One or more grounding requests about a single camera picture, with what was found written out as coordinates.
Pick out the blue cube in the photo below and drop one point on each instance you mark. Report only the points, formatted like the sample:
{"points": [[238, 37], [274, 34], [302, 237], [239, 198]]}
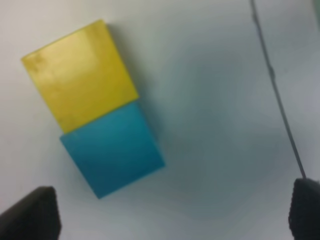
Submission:
{"points": [[114, 150]]}

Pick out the yellow cube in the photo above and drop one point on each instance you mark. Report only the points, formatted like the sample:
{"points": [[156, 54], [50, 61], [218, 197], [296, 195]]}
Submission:
{"points": [[81, 76]]}

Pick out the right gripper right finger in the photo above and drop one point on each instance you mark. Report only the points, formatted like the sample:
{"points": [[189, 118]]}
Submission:
{"points": [[304, 212]]}

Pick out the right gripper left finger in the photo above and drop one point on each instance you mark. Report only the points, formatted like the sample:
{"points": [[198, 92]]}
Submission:
{"points": [[35, 217]]}

